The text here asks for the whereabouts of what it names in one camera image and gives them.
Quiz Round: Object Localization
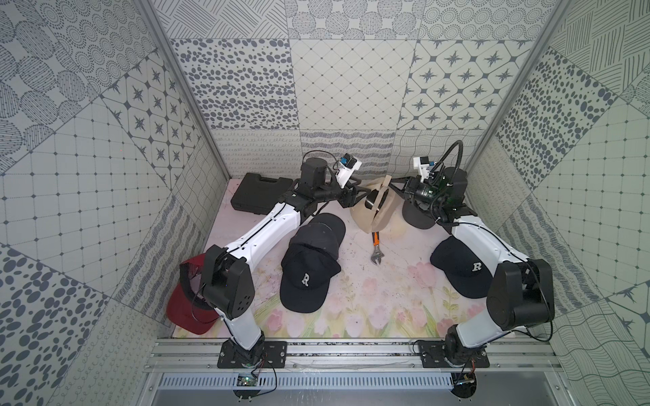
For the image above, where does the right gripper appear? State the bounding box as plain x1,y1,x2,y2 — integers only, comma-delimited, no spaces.
385,175,447,208

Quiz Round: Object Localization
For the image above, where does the dark grey baseball cap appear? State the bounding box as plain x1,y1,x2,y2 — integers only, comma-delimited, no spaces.
401,201,436,230

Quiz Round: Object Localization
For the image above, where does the beige baseball cap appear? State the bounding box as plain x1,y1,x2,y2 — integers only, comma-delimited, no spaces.
350,175,402,233

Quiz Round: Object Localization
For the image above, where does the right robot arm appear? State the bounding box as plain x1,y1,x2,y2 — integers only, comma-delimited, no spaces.
401,162,555,366

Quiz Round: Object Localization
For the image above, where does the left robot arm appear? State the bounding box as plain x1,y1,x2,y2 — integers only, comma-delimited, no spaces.
199,154,367,367

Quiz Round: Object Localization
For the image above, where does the black cap behind front cap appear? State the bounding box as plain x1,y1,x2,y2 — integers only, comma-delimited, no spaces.
289,213,346,260

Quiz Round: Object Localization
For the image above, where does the black cap with white logo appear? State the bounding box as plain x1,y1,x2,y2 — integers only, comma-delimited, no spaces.
279,244,341,314

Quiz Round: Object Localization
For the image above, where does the black cap at right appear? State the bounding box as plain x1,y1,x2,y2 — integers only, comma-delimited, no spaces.
430,236,494,299

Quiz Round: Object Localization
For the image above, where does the red baseball cap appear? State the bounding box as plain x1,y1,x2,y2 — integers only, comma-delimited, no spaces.
166,254,219,335

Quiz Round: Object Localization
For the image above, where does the black plastic tool case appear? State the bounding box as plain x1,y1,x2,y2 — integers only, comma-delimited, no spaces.
230,173,294,215

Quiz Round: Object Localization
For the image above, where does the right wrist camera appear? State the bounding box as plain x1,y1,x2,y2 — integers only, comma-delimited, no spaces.
412,157,435,184

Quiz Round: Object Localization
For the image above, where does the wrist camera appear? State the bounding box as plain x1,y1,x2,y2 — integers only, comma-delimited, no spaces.
336,153,362,189
412,157,435,184

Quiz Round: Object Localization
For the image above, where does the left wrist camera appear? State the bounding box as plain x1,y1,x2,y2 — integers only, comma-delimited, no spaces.
336,153,362,189

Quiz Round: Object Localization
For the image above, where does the orange handled adjustable wrench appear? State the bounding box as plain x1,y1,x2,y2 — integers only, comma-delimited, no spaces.
371,232,384,265

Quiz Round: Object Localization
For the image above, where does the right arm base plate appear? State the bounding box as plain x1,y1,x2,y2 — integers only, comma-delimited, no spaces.
413,340,490,368

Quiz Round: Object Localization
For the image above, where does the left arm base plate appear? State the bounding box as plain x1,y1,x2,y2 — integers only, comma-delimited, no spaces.
218,338,288,369

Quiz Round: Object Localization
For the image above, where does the aluminium front rail frame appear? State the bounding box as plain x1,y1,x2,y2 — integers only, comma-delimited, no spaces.
135,335,577,405

